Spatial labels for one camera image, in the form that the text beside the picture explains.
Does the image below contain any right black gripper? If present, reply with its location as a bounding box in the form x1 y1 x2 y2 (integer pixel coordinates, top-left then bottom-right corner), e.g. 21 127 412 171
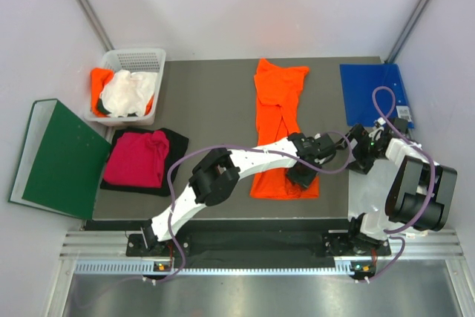
336 124 387 174

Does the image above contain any orange t shirt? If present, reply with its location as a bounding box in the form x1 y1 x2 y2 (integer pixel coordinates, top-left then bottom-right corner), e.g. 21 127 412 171
250 59 319 200
91 68 114 117

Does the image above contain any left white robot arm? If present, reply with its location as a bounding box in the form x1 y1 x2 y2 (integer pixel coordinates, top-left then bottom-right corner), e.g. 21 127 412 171
141 133 324 255

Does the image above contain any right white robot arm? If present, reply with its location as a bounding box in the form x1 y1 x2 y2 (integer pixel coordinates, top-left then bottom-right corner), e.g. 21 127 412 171
323 123 457 256

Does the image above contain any blue folder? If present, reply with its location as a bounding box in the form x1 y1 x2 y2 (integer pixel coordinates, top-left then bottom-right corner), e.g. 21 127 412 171
340 64 414 128

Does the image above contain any black folded t shirt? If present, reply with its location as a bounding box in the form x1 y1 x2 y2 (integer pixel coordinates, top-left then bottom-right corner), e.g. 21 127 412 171
100 128 189 197

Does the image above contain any magenta folded t shirt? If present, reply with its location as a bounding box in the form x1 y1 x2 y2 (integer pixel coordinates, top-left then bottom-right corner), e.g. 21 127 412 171
103 131 170 189

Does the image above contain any white t shirt in basket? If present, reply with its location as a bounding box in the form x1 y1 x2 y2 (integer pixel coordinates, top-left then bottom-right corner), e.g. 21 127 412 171
98 70 158 117

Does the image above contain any white perforated plastic basket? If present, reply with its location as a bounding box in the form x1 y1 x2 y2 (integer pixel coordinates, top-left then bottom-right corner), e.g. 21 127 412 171
84 48 166 126

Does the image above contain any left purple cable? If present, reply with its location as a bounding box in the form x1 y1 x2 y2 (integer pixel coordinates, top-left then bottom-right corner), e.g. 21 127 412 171
142 130 353 284

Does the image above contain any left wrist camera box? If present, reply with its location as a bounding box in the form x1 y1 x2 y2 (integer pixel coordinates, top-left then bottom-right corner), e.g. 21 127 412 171
313 134 336 160

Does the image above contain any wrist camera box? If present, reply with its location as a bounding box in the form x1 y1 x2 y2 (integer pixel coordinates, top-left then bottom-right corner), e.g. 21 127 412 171
313 134 336 160
390 117 409 136

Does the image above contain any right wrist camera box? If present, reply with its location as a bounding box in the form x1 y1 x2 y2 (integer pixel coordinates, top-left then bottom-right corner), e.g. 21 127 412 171
390 117 409 136

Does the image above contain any aluminium frame rail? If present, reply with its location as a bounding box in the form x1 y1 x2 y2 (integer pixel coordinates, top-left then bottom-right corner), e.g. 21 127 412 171
60 229 464 260

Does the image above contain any slotted grey cable duct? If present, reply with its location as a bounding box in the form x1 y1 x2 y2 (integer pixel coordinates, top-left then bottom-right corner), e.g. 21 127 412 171
74 260 373 276

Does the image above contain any green ring binder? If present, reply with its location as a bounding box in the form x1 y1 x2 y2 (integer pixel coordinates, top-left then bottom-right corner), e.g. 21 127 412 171
8 99 111 220

